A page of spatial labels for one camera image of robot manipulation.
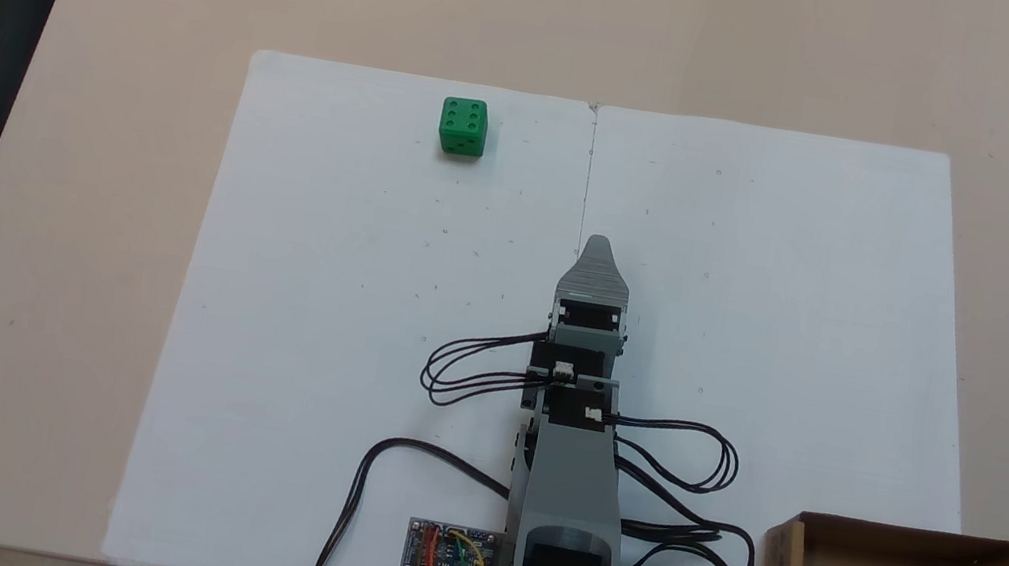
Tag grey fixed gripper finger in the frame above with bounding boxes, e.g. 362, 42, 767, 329
555, 230, 640, 311

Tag green dice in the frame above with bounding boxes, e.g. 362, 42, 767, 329
434, 94, 494, 161

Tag white paper sheet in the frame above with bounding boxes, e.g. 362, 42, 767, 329
519, 98, 1009, 566
100, 36, 604, 566

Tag black looped wrist cable bundle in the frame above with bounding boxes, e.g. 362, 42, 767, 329
417, 312, 560, 423

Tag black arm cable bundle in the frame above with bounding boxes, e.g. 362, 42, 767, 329
586, 408, 791, 566

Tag long black power cable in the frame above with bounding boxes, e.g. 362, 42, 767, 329
307, 426, 519, 566

